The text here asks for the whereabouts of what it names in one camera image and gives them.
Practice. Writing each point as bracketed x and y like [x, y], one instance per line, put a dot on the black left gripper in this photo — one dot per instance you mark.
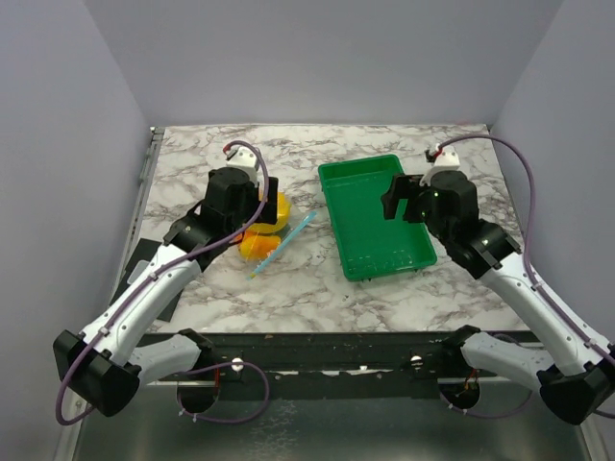
[268, 211]

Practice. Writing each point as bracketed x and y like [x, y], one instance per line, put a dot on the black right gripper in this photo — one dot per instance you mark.
[402, 185]

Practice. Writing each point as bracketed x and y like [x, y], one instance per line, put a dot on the yellow banana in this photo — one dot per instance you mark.
[283, 214]

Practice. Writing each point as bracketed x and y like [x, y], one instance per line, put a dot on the clear zip top bag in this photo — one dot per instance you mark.
[296, 224]

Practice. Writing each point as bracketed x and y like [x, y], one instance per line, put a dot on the yellow orange mango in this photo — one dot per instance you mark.
[258, 246]

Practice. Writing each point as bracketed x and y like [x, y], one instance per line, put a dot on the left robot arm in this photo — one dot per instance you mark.
[104, 363]

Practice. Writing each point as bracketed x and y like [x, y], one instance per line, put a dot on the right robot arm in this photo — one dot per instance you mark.
[573, 372]

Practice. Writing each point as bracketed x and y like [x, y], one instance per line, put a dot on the green plastic tray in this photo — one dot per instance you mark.
[368, 245]

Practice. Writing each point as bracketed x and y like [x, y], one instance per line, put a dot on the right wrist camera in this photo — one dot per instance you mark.
[440, 160]

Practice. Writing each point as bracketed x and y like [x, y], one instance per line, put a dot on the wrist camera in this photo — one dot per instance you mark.
[244, 159]
[440, 160]

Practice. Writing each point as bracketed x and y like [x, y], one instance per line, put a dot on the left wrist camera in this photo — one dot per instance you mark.
[244, 159]

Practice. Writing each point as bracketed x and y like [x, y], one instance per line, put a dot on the metal table edge rail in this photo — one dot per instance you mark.
[145, 179]

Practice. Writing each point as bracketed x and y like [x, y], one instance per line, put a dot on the black mounting rail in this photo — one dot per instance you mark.
[330, 366]

